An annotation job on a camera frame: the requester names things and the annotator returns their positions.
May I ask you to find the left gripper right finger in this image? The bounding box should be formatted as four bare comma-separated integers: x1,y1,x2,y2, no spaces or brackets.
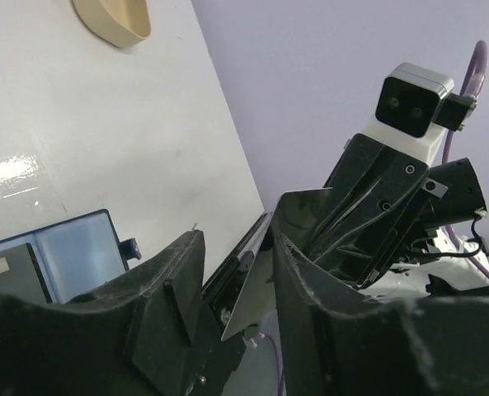
273,234,489,395

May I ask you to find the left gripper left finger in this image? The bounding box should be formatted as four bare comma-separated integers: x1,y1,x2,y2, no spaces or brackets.
0,230,244,395

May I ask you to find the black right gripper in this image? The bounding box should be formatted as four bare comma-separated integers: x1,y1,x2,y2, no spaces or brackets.
202,134,487,301

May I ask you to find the blue card holder wallet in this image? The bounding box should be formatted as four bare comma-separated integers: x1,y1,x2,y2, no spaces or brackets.
0,209,142,304

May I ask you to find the black VIP credit card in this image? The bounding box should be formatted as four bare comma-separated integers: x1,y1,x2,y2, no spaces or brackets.
0,243,52,304

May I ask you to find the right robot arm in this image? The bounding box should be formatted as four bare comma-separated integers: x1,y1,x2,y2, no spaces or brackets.
205,134,489,310

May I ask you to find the beige oval tray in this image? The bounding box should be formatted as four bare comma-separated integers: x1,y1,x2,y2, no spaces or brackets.
73,0,152,49

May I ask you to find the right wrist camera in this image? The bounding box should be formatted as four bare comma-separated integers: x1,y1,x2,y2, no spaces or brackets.
361,63,477,166

